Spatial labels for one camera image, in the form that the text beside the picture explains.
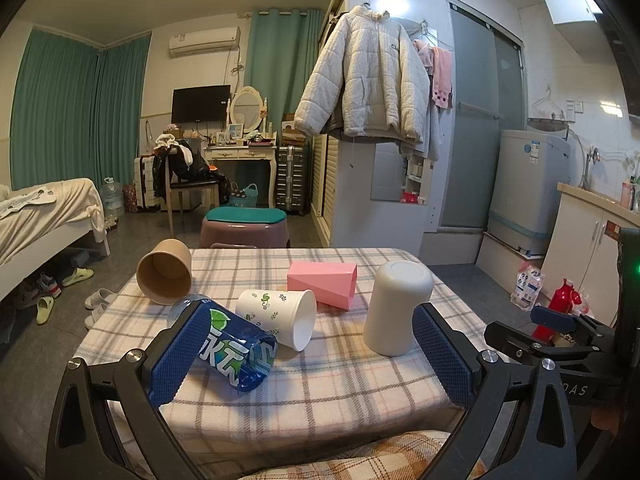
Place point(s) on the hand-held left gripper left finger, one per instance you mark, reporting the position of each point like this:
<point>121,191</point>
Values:
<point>180,355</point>

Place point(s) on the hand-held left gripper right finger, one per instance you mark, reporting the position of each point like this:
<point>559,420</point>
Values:
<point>442,360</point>

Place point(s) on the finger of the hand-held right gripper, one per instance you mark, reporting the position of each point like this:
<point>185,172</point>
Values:
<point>552,317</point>
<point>510,340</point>

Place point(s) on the white leaf-print paper cup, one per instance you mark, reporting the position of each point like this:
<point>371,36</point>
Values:
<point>277,315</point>

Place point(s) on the white plastic cup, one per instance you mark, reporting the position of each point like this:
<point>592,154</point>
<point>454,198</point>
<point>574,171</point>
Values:
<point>397,307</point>

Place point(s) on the brown paper cup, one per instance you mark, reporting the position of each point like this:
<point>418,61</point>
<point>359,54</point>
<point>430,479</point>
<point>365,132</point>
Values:
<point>165,271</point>

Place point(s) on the red bottle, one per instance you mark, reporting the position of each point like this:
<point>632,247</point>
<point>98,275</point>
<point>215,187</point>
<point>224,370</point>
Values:
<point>560,300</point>

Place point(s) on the white plastic packet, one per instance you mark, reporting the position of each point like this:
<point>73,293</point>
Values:
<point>527,285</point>

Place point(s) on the blue plastic bottle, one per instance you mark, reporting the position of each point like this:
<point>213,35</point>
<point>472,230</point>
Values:
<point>240,355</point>

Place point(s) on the white sink cabinet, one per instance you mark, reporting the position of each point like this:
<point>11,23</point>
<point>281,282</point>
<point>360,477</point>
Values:
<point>580,240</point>

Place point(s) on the white slipper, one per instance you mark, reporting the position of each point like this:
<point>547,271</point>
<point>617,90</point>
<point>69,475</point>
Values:
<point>97,316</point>
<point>100,297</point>

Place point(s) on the orange plaid cloth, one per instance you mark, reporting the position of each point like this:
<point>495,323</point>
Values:
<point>400,449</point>

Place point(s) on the pink bottle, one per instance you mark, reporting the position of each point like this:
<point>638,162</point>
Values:
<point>627,194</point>

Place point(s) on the checked tablecloth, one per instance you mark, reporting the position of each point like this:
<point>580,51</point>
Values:
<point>325,390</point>

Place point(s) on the green slipper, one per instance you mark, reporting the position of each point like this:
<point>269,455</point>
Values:
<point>45,310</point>
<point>77,276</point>

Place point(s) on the grey washing machine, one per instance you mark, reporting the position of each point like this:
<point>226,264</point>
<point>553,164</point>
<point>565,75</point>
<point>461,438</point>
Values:
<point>525,190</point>

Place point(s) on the pink box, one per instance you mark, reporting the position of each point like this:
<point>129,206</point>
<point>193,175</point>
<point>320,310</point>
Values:
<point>322,282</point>

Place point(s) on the purple stool with green cushion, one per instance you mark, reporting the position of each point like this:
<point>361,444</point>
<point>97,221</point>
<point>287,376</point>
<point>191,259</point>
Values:
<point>245,222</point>

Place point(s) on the grey sneakers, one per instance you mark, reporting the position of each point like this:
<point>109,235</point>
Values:
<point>40,287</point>

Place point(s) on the metal faucet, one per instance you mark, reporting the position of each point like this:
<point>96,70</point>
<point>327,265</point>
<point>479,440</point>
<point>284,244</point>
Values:
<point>591,157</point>

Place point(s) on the wooden chair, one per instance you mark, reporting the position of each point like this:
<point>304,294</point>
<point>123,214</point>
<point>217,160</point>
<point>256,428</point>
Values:
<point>192,187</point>

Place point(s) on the blue basket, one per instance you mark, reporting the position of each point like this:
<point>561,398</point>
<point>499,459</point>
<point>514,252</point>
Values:
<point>243,199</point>

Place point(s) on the clear water jug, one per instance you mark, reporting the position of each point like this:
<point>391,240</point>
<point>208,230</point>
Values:
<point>113,199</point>

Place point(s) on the beige suitcase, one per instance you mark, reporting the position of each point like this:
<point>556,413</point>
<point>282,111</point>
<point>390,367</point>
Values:
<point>145,185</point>

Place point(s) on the white wardrobe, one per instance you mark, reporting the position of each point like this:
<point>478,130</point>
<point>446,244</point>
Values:
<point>350,195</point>

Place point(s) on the pile of clothes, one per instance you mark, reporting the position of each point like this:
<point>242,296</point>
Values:
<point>187,162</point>

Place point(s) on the white basin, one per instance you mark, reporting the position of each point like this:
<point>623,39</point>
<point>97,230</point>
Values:
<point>547,124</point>

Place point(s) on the bed with cream sheet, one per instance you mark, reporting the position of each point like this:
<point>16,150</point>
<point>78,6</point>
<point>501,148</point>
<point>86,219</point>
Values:
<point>45,215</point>

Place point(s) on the frosted glass sliding door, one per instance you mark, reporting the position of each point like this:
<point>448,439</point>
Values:
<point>470,135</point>

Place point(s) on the silver suitcase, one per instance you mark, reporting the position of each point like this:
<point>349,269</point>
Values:
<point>291,180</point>

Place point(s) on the white dressing table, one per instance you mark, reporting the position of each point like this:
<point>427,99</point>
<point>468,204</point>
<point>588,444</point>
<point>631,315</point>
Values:
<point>240,152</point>

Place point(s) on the green curtain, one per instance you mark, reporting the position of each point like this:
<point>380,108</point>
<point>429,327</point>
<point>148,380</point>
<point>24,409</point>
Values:
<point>282,60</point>
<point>122,110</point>
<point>55,110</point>

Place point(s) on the black television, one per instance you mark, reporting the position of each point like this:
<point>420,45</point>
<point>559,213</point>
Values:
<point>200,104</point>

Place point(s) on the cardboard boxes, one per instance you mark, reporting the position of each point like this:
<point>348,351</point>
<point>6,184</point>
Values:
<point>294,130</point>

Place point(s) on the oval white mirror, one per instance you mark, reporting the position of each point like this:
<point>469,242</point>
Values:
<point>247,107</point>

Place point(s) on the pink towel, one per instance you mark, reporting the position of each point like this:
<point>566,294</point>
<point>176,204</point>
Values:
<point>442,77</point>

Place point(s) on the white padded jacket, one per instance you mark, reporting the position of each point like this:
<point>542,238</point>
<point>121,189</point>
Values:
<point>360,75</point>

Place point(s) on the white air conditioner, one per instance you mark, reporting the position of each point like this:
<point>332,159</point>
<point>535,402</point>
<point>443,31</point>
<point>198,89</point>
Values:
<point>204,41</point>

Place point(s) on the white wall switch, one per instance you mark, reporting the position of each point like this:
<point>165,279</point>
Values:
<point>575,111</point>

